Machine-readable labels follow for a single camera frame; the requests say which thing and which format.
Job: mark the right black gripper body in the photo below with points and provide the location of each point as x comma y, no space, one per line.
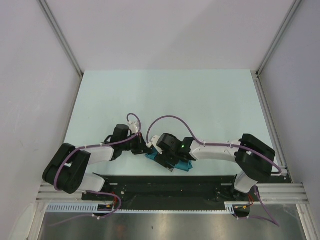
169,157

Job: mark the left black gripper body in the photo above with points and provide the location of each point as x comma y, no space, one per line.
133,144

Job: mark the teal satin napkin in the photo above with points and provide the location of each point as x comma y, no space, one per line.
169,163

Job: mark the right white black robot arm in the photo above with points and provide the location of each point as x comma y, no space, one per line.
255,158

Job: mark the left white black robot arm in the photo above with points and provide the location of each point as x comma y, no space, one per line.
67,171

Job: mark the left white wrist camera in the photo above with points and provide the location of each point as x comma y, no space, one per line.
134,126

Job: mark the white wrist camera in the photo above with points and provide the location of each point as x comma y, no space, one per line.
153,143
134,126

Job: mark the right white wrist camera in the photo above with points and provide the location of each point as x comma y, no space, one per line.
153,143

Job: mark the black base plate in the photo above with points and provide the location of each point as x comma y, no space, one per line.
170,193

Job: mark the left aluminium corner post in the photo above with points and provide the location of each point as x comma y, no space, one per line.
49,15

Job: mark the aluminium corner post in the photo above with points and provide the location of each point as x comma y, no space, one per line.
49,15
279,35

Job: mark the right aluminium corner post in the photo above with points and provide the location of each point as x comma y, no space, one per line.
279,35

